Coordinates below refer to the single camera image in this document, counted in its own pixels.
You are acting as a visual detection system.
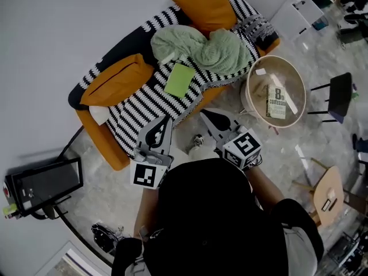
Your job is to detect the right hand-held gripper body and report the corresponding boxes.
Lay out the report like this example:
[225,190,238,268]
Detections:
[214,124,263,171]

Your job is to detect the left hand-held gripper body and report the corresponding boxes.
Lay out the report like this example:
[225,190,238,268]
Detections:
[129,148,175,190]

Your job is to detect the green notebook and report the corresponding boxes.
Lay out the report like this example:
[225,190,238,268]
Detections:
[163,63,197,99]

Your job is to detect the person's right forearm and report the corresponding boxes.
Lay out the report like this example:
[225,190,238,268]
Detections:
[244,165,285,212]

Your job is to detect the person's left forearm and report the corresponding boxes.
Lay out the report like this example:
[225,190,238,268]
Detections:
[133,187,162,238]

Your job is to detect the orange sofa with striped cover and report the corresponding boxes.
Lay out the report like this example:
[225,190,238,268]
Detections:
[68,0,280,159]

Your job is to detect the beige paperback book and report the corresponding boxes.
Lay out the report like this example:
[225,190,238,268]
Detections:
[266,85,288,120]

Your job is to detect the person's right shoe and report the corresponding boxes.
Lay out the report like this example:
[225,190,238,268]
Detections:
[192,134,205,151]

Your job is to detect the person's white trousers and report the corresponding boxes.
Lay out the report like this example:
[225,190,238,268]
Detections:
[186,147,224,165]

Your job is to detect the small white pillow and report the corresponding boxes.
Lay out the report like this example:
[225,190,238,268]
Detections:
[88,105,110,126]

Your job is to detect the orange cushion with dark piping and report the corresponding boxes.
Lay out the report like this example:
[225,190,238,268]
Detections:
[79,53,155,108]

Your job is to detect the pale green knitted throw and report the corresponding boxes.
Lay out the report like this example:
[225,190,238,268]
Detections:
[150,24,253,76]

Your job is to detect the person's black shirt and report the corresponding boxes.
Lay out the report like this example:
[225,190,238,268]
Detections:
[110,158,325,276]

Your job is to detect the round beige basket table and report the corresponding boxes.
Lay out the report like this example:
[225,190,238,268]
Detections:
[240,55,307,129]

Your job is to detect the light wooden side table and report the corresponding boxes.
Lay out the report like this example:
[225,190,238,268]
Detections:
[293,156,346,229]

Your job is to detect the black framed monitor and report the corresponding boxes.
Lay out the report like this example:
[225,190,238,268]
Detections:
[4,157,84,218]

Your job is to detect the black metal stand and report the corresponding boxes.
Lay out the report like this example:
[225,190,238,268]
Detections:
[31,195,72,221]

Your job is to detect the black chair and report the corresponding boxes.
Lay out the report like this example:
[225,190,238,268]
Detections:
[306,72,354,124]

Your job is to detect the plain orange cushion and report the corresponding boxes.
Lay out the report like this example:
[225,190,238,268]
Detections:
[172,0,239,39]

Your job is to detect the teal mesh waste bin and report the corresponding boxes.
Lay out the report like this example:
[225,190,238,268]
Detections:
[312,14,329,31]

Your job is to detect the black equipment pile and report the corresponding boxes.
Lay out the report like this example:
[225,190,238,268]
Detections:
[324,231,368,276]

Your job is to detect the black cable bundle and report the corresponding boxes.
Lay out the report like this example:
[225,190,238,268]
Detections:
[91,222,127,254]

